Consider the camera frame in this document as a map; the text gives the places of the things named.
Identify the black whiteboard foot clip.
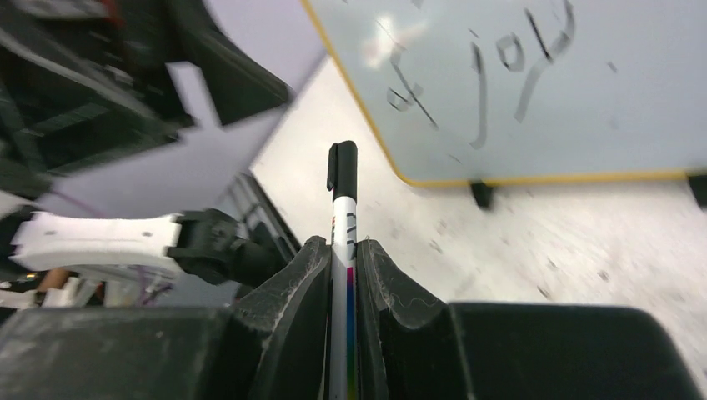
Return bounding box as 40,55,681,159
469,182,494,211

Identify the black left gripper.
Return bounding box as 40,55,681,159
1,0,292,199

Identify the black whiteboard marker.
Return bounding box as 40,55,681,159
328,196,361,400

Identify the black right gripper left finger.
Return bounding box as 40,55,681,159
1,237,331,399

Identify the yellow-framed whiteboard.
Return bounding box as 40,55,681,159
304,1,706,187

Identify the black marker cap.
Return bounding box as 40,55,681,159
326,140,358,200

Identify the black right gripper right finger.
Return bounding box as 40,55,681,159
356,239,702,399

